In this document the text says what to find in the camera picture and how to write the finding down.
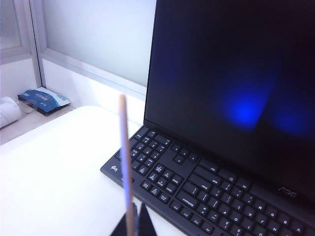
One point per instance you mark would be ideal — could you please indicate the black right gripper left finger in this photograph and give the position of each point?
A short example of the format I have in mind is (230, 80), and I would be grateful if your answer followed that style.
(121, 227)

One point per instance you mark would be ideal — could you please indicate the thin wooden stick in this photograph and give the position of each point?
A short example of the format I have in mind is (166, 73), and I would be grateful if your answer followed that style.
(125, 147)

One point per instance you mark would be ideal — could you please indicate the white rolled paper tube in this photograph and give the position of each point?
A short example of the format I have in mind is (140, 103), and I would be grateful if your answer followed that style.
(8, 111)

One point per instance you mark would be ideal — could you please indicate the white desk riser board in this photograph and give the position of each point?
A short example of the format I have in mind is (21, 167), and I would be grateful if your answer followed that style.
(61, 172)

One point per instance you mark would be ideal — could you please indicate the black computer keyboard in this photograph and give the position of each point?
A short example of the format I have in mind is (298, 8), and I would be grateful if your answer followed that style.
(209, 196)

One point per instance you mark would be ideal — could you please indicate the blue wet wipes packet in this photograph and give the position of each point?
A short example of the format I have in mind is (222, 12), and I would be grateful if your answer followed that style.
(41, 98)

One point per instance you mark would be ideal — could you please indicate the grey cubicle partition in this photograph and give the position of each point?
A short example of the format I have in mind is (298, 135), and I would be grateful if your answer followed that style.
(37, 44)

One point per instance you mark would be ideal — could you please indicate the black computer monitor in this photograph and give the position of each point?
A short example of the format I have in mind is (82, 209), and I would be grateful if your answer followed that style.
(221, 73)

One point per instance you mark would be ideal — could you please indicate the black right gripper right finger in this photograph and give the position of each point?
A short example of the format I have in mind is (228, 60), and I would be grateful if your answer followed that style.
(146, 225)

